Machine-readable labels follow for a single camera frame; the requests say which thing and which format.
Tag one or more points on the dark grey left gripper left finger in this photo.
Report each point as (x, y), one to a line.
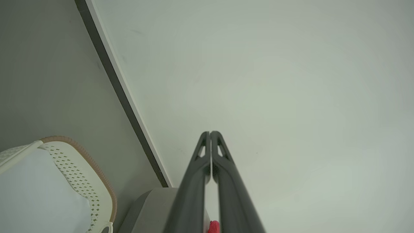
(190, 194)

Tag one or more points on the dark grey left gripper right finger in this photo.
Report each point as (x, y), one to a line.
(233, 200)

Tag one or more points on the red garment with white trim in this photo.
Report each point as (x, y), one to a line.
(214, 227)

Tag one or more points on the cream laundry basket brown rim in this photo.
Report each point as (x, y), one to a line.
(81, 174)

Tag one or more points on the grey fabric sofa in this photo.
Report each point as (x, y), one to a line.
(148, 213)

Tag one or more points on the black and white baseboard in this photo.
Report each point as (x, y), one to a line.
(119, 94)

